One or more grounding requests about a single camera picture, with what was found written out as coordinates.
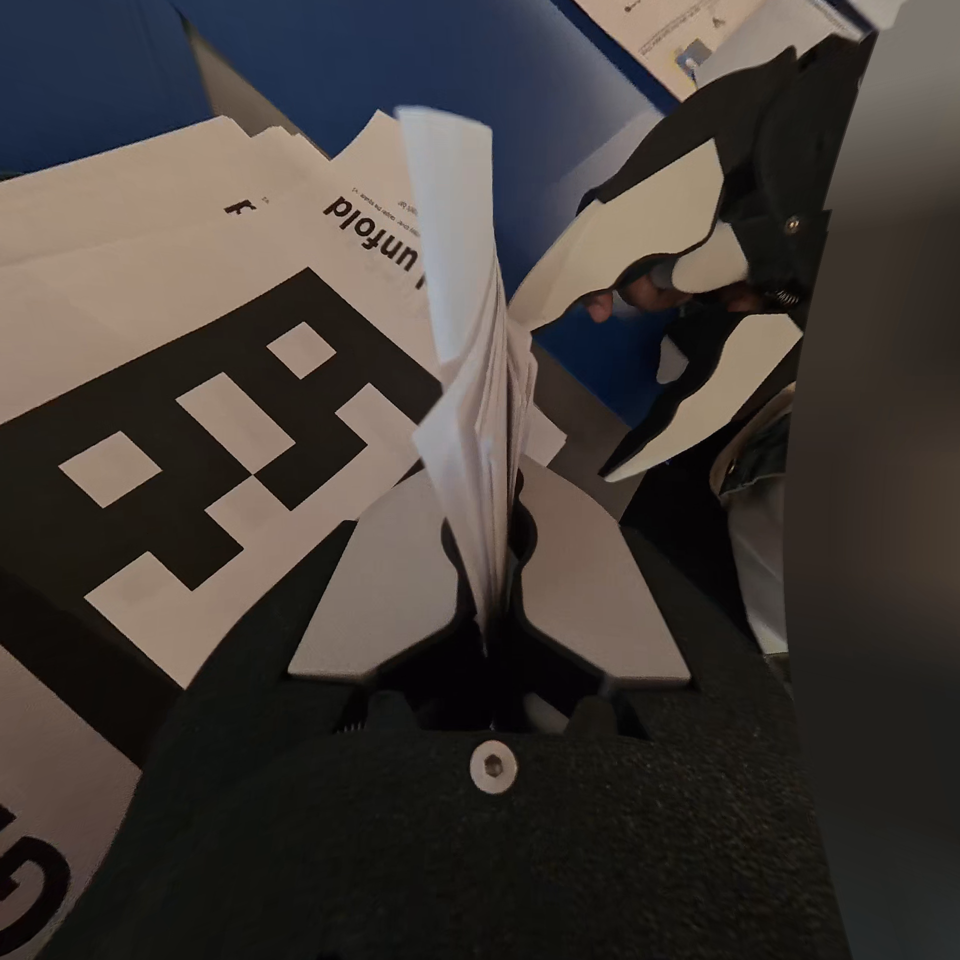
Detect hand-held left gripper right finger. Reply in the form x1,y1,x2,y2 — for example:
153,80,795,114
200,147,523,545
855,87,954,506
511,457,693,691

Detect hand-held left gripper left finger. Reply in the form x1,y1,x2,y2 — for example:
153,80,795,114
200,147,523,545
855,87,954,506
287,468,481,685

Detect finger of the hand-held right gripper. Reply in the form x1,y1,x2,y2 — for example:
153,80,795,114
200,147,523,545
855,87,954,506
598,311,805,483
508,141,751,331

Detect thin bundle of paper pages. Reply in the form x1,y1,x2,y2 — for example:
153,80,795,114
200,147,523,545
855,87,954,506
393,105,543,640

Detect stack of printed marker sheets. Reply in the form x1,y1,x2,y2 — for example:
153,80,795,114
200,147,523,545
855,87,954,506
0,112,571,960

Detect person's right hand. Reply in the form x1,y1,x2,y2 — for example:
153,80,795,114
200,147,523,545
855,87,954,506
585,273,759,325

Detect white instruction leaflet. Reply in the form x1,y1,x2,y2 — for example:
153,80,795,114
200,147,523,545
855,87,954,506
573,0,882,104

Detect person's pale shirt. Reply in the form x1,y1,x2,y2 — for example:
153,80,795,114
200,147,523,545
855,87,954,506
726,480,790,655

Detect blue cardboard sheets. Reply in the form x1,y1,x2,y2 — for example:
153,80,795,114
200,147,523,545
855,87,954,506
183,18,640,522

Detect open blue paper folder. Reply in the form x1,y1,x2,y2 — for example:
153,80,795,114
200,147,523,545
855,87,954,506
0,0,213,177

